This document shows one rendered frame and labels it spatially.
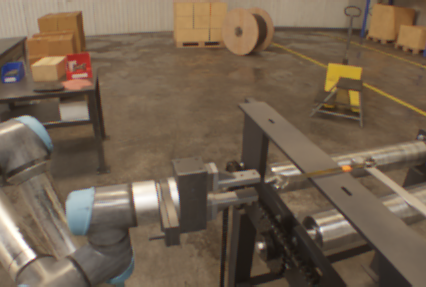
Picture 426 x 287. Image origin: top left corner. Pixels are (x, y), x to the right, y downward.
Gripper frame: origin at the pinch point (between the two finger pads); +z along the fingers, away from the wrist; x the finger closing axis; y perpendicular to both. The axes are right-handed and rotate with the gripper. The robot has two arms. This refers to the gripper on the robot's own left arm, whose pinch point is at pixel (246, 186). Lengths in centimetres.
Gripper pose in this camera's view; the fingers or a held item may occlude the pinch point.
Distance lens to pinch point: 59.0
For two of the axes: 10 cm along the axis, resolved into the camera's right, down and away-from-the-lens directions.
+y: -2.9, -4.6, 8.4
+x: -0.2, 8.8, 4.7
